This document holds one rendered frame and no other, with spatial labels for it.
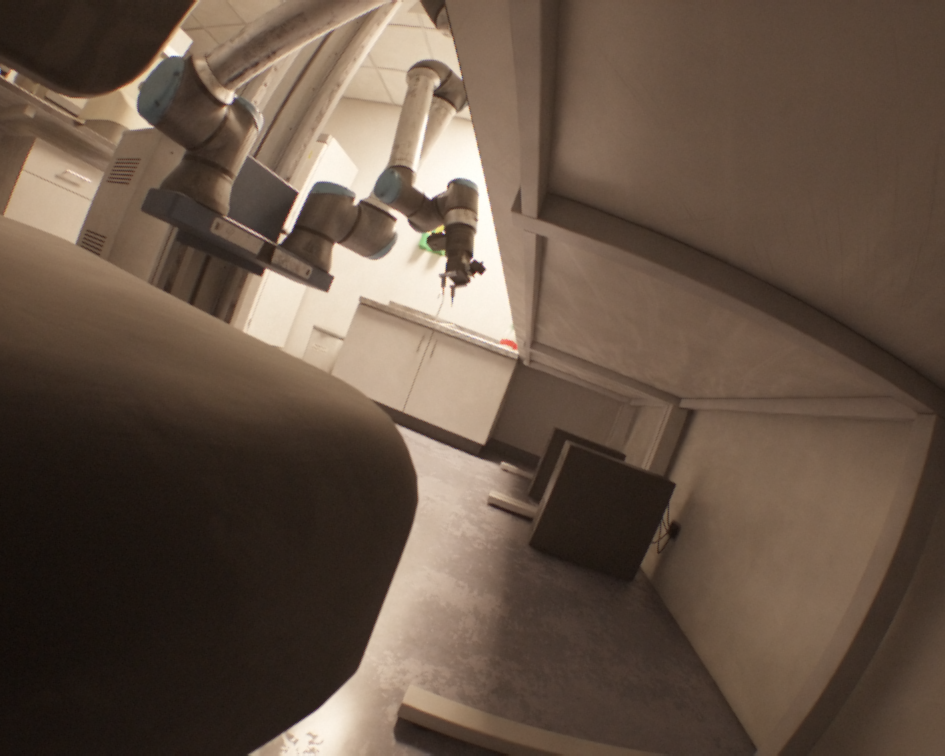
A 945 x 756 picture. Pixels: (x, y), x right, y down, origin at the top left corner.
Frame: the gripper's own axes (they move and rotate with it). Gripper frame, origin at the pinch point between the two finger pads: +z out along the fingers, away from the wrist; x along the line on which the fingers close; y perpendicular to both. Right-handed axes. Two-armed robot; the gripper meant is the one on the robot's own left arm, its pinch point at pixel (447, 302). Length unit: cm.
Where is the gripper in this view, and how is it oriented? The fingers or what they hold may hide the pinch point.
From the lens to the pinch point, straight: 111.8
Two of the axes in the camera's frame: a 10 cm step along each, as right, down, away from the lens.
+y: 9.3, -0.7, -3.7
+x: 3.8, 2.7, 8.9
